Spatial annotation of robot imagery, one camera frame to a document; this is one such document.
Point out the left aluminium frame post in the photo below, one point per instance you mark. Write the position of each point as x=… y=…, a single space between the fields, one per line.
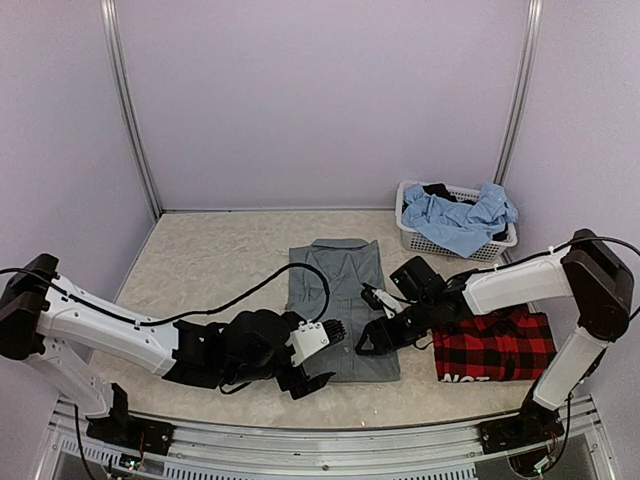
x=108 y=10

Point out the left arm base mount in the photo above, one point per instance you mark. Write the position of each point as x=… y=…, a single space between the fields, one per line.
x=123 y=429

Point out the red black plaid shirt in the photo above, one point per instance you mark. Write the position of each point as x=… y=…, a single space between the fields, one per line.
x=511 y=344

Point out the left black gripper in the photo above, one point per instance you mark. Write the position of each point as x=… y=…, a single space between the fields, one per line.
x=300 y=384

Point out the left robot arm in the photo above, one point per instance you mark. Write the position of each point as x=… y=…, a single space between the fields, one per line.
x=43 y=314

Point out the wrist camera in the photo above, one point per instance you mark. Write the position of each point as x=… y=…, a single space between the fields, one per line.
x=312 y=337
x=379 y=299

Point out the front aluminium rail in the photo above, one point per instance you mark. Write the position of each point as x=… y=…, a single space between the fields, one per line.
x=205 y=450

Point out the black garment in basket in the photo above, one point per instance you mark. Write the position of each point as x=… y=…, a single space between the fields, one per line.
x=440 y=192

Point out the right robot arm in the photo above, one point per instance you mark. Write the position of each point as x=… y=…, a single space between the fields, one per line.
x=584 y=269

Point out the white plastic laundry basket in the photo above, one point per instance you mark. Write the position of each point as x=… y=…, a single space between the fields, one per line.
x=436 y=218

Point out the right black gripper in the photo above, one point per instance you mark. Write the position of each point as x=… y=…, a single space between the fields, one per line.
x=374 y=328

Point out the light blue shirt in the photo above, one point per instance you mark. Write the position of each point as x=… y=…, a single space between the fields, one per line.
x=450 y=220

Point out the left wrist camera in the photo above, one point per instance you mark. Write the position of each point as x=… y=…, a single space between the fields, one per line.
x=312 y=337

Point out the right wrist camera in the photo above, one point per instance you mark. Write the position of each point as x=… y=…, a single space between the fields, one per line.
x=379 y=299

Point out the grey long sleeve shirt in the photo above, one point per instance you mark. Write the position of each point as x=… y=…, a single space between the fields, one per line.
x=347 y=264

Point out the right aluminium frame post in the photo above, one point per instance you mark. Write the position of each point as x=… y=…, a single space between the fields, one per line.
x=519 y=99

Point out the aluminium frame post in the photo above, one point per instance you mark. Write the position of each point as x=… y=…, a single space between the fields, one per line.
x=519 y=99
x=108 y=10

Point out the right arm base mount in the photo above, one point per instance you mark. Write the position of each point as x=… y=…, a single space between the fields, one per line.
x=532 y=424

